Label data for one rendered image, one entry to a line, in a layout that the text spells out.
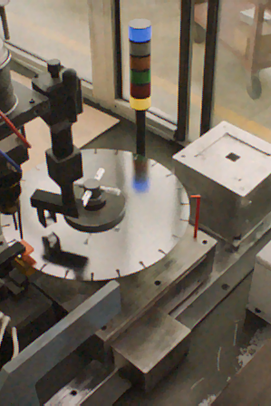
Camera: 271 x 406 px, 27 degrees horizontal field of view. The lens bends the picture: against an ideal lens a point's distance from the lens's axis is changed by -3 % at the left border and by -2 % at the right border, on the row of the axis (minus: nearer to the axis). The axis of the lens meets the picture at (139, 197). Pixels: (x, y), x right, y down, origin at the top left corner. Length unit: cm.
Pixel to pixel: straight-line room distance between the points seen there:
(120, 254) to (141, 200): 13
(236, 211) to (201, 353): 29
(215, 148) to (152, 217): 30
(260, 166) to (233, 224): 13
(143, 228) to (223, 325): 26
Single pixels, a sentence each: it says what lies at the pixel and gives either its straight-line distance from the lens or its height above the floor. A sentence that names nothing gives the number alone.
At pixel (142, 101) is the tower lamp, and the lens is 119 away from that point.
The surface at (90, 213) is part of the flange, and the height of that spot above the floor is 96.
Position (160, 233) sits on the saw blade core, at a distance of 96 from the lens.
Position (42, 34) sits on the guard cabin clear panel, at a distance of 176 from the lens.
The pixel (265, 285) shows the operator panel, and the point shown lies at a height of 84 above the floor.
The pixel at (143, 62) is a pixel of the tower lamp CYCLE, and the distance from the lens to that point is 115.
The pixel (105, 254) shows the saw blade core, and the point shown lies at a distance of 93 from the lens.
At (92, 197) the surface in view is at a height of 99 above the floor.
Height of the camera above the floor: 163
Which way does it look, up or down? 42 degrees down
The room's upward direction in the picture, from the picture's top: 1 degrees counter-clockwise
